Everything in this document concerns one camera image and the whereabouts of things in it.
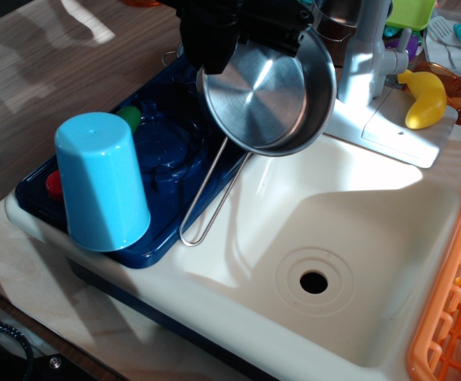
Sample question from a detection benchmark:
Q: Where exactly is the blue toy stove top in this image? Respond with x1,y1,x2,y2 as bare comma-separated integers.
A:
15,58,244,268

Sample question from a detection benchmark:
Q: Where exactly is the yellow plastic banana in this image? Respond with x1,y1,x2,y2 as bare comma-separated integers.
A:
397,70,447,129

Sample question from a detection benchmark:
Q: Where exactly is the small steel pot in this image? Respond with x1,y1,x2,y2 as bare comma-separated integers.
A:
161,43,184,67

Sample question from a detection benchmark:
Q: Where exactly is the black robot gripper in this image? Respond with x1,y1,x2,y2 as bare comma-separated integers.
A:
176,1,313,75

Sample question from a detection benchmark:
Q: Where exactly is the white toy spatula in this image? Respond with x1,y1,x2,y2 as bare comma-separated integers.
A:
425,16,461,75

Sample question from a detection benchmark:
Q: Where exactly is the red stove knob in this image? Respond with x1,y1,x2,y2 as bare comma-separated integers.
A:
45,170,63,202

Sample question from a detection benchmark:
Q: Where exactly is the lime green plastic container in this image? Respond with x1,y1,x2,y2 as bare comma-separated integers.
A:
386,0,437,31

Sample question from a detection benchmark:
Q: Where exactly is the cream toy sink unit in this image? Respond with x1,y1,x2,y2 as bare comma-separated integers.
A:
5,126,461,380

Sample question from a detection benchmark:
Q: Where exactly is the black braided cable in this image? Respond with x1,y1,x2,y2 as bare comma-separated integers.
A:
0,320,35,381

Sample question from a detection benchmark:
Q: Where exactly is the light blue plastic cup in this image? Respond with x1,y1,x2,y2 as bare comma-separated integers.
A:
55,112,151,252

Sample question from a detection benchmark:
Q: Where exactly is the green stove knob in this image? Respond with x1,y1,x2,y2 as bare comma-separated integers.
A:
116,105,142,134

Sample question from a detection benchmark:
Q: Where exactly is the orange bowl at top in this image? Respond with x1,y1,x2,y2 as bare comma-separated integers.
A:
123,0,160,8

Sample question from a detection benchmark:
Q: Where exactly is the white grey toy faucet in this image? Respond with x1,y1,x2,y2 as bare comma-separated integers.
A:
313,1,458,168

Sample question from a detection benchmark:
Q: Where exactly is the stainless steel frying pan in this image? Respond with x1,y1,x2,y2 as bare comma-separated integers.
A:
178,29,336,247

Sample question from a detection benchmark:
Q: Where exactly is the orange dish rack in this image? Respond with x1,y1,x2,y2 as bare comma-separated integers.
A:
406,215,461,380

